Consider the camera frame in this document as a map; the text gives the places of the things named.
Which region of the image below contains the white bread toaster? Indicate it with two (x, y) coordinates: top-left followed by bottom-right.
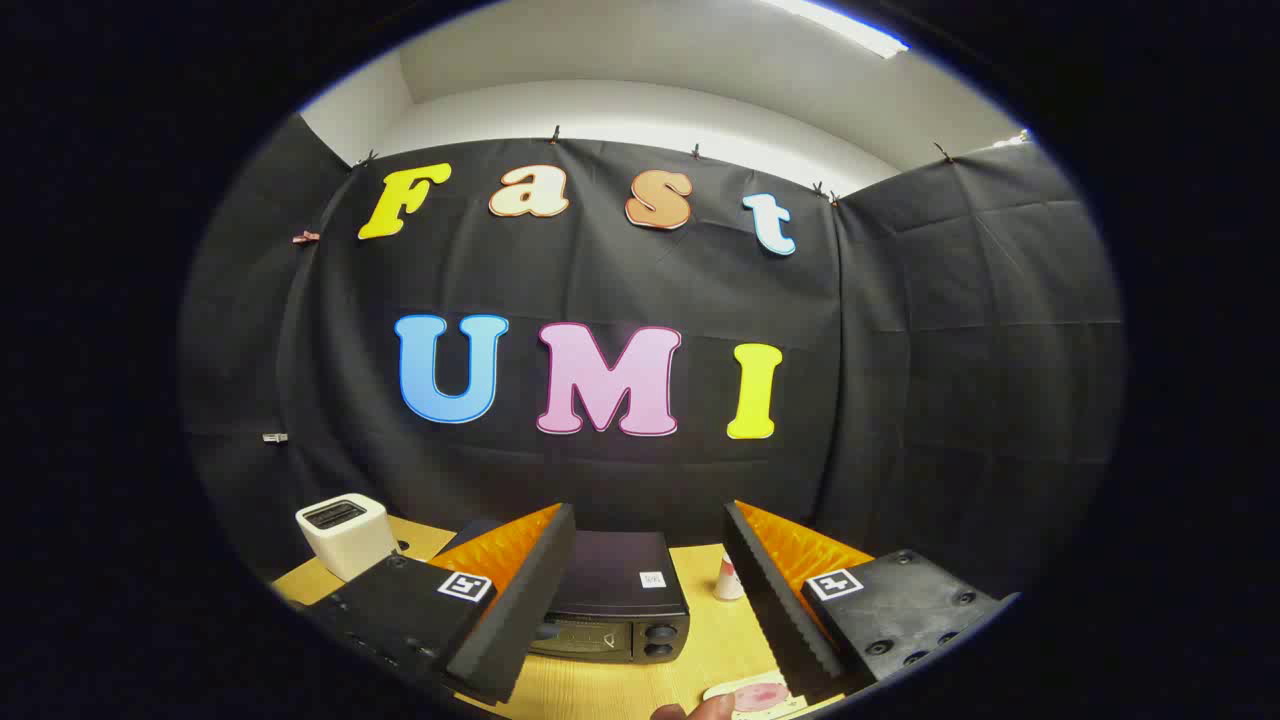
(295, 493), (399, 583)

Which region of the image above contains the black toaster oven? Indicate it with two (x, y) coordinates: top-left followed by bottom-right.
(455, 520), (691, 666)

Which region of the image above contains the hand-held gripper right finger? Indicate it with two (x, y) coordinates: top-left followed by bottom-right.
(722, 500), (1021, 703)

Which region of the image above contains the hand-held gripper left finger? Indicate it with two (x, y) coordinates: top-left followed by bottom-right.
(300, 503), (578, 706)

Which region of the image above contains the cream square plate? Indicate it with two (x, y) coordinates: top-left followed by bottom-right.
(702, 672), (811, 720)

